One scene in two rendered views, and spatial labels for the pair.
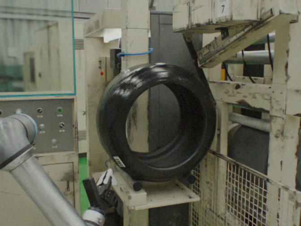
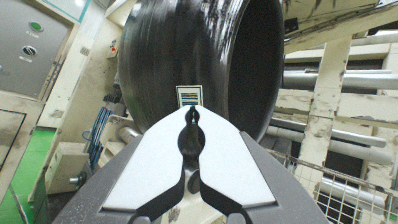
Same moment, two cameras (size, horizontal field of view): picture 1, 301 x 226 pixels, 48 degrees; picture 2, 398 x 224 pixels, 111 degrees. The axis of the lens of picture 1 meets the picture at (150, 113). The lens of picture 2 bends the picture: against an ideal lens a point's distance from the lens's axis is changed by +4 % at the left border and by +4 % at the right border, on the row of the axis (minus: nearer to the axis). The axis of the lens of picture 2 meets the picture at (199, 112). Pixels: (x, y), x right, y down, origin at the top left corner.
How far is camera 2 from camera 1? 1.38 m
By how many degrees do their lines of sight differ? 34
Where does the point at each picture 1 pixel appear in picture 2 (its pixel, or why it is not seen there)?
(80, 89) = (73, 82)
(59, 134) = (16, 62)
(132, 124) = not seen: hidden behind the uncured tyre
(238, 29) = (321, 22)
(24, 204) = not seen: outside the picture
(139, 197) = (192, 211)
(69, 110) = (57, 38)
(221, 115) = not seen: hidden behind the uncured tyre
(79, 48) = (85, 54)
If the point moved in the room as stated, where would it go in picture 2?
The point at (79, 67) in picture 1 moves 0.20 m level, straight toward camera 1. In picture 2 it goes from (79, 66) to (80, 66)
